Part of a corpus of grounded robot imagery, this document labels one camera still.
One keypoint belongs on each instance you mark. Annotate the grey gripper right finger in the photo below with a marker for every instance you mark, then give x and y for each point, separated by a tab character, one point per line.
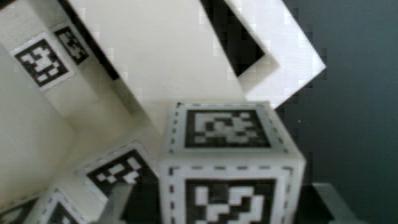
322	206

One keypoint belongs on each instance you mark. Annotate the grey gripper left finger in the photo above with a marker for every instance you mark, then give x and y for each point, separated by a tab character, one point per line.
132	205

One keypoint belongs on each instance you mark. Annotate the white tagged cube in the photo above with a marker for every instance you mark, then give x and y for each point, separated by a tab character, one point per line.
43	208
231	166

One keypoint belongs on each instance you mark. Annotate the white H-shaped chair back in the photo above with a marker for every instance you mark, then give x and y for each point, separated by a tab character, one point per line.
105	60

